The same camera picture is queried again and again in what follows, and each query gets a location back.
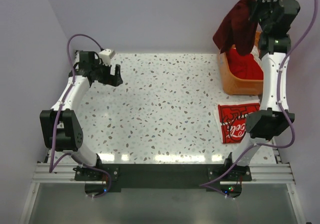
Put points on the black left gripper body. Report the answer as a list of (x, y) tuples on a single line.
[(110, 75)]

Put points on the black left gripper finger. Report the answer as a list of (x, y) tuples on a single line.
[(111, 79), (117, 76)]

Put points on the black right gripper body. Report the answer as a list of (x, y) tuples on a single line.
[(256, 5)]

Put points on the dark maroon t shirt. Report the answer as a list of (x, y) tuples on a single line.
[(237, 30)]

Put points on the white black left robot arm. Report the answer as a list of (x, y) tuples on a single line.
[(61, 129)]

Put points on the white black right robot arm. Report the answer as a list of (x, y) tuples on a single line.
[(273, 116)]

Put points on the white t shirt in basket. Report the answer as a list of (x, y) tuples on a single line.
[(255, 53)]

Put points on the bright red t shirt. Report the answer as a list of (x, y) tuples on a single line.
[(244, 67)]

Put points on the orange plastic basket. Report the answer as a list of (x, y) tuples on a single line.
[(233, 85)]

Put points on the folded red coca-cola t shirt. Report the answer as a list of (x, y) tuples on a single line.
[(231, 124)]

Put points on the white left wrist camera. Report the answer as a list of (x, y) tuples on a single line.
[(106, 56)]

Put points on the aluminium extrusion rail frame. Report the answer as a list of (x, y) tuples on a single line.
[(261, 174)]

